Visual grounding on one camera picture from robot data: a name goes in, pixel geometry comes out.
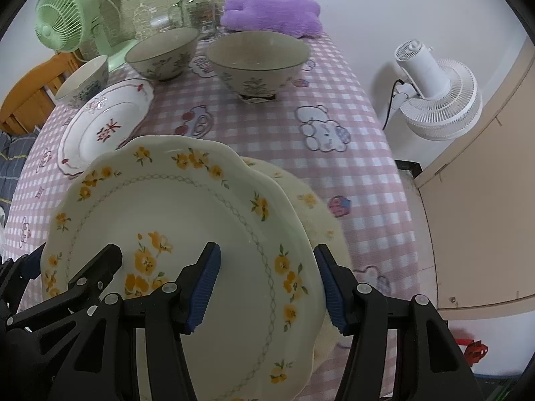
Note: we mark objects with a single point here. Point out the small glass cup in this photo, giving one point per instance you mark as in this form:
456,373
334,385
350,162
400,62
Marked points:
159,23

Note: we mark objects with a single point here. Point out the beige door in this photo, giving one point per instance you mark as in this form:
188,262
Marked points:
480,217

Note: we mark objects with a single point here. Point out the white standing fan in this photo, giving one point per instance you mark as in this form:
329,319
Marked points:
422,71

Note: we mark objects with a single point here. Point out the grey-green floral bowl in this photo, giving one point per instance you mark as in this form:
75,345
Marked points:
167,64
259,79

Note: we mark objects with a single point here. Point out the yellow floral scalloped plate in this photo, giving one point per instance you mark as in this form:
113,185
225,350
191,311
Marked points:
305,217
188,217

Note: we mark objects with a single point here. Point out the green desk fan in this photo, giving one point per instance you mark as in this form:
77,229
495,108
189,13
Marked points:
58,16

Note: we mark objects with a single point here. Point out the white plate with red print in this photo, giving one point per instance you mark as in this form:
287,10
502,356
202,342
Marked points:
113,108

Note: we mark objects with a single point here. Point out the small white bowl blue print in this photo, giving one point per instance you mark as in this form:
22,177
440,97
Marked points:
83,77

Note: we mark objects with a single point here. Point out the blue-grey plaid blanket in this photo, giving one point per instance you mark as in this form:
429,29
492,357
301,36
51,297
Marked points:
12,154

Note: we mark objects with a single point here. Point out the purple plush pillow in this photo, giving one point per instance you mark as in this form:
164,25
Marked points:
271,12

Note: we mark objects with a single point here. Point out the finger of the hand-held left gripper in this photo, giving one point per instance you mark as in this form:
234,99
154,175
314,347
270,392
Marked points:
98,265
31,265

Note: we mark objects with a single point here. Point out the clear glass jar black lid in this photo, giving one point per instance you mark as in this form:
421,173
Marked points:
200,8

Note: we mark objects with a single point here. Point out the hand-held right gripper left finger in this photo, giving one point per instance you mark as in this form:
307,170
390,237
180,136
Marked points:
204,290

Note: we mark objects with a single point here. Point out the wooden chair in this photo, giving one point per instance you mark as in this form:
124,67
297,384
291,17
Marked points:
29,87

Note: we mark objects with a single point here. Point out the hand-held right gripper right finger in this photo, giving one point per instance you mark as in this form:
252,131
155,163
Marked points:
334,292

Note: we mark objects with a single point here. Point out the small red object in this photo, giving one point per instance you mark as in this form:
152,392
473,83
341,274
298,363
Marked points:
476,349

